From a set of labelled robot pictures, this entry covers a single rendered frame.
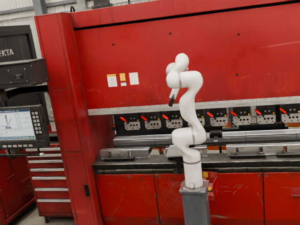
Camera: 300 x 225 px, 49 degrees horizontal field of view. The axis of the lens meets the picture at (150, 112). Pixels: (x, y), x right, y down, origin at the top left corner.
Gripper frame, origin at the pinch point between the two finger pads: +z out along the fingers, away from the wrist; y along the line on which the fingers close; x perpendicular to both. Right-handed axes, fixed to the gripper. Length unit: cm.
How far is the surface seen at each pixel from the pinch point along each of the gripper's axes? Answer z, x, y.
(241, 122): 9, 62, -32
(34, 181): 160, -121, -34
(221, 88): -13, 36, -36
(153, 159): 72, 0, -25
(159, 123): 36.2, -6.3, -30.0
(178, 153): 47, 19, -9
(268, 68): -41, 65, -38
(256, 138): 29, 86, -56
